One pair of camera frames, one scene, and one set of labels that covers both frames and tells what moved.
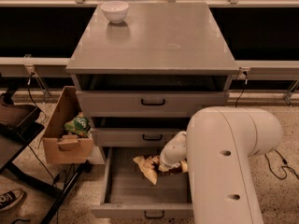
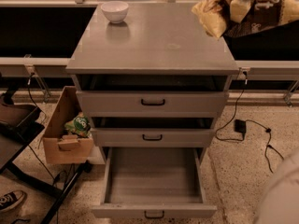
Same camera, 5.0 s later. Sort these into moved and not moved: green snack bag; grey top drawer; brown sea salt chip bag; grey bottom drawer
Moved: brown sea salt chip bag
Not moved: green snack bag; grey top drawer; grey bottom drawer
